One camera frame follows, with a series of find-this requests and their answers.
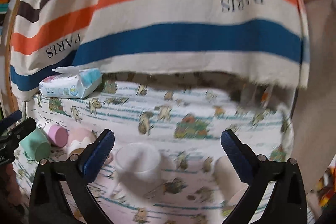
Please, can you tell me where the white ceramic mug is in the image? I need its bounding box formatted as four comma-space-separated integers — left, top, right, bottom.
114, 143, 162, 200

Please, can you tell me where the mint green cup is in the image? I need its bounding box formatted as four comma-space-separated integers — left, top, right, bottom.
20, 127, 51, 161

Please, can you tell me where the small pink cup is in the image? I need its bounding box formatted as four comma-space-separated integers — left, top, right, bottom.
37, 119, 68, 148

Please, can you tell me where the beige paper cup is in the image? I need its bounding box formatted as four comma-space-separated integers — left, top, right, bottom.
214, 155, 248, 206

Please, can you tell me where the person's hand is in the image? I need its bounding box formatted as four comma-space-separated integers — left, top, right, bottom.
1, 163, 22, 217

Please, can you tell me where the pink cream mug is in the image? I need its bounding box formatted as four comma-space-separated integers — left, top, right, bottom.
67, 127, 96, 157

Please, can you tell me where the wet wipes pack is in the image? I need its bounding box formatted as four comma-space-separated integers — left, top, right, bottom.
39, 67, 102, 99

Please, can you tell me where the clear plastic container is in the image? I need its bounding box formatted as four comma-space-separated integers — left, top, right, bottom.
240, 82, 274, 109

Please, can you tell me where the cat print bed sheet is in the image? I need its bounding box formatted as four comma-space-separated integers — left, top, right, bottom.
19, 81, 294, 223

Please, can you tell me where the striped Paris cloth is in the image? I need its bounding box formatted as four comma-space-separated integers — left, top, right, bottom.
10, 0, 310, 100

